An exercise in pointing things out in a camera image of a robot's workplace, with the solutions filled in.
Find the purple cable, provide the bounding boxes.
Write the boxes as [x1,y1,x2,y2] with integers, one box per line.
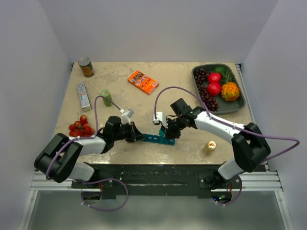
[154,86,301,207]
[45,95,130,212]

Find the dark purple grape bunch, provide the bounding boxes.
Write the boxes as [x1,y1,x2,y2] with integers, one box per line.
[193,69,219,112]

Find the tin can fruit label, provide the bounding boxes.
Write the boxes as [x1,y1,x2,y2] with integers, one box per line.
[78,57,95,77]

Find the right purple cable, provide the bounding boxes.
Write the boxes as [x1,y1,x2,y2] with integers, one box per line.
[154,86,301,207]

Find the orange spiky kiwano fruit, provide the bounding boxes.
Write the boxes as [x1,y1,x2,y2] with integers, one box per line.
[221,82,240,102]

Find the green cylindrical container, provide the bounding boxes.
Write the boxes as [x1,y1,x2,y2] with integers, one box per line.
[101,89,113,107]

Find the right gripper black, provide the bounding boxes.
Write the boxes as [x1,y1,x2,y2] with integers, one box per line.
[161,115,186,140]

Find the clear pill bottle yellow capsules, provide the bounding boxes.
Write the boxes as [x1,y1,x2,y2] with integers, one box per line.
[202,141,216,155]

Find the red pomegranate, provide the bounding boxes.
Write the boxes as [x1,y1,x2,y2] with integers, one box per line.
[207,72,222,84]
[207,82,222,96]

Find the dark grey fruit tray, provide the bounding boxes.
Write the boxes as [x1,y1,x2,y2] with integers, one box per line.
[191,63,246,115]

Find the aluminium frame rail right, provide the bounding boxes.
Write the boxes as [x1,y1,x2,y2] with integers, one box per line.
[235,63,256,123]

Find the aluminium frame rail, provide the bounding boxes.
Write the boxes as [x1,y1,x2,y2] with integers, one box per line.
[18,172,294,230]
[235,63,256,123]

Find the aluminium frame rail front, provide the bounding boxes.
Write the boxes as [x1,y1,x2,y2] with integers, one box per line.
[18,172,294,230]

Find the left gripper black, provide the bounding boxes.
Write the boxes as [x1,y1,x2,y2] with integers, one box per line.
[113,121,146,142]

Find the lower red pomegranate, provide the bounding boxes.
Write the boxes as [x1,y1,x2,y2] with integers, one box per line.
[207,82,222,96]

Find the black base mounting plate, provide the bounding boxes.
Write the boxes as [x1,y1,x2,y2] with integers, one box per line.
[72,164,242,199]

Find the teal weekly pill organizer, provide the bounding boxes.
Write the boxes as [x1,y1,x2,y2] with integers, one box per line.
[143,129,175,146]

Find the red cherry bunch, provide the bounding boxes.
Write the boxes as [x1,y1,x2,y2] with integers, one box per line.
[68,115,95,138]

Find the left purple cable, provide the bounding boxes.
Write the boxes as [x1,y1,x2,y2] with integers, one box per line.
[45,95,130,212]

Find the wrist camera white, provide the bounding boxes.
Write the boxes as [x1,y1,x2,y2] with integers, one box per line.
[120,109,134,125]
[153,112,168,128]

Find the upper red pomegranate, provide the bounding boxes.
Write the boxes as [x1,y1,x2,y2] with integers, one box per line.
[207,72,222,84]

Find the silver toothpaste box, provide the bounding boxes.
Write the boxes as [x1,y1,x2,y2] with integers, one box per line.
[77,82,92,112]

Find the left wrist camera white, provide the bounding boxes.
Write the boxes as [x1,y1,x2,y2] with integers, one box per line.
[120,109,134,125]

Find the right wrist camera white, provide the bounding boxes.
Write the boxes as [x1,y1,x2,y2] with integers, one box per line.
[153,112,168,128]

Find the orange cardboard box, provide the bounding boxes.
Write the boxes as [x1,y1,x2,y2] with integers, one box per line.
[128,70,159,95]

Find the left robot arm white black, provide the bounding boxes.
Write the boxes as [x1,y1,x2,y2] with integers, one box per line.
[34,116,145,188]

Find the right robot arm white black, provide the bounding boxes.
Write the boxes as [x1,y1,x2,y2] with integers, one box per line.
[153,98,271,188]

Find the green lime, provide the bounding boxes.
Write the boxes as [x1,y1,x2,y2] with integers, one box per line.
[213,66,227,75]

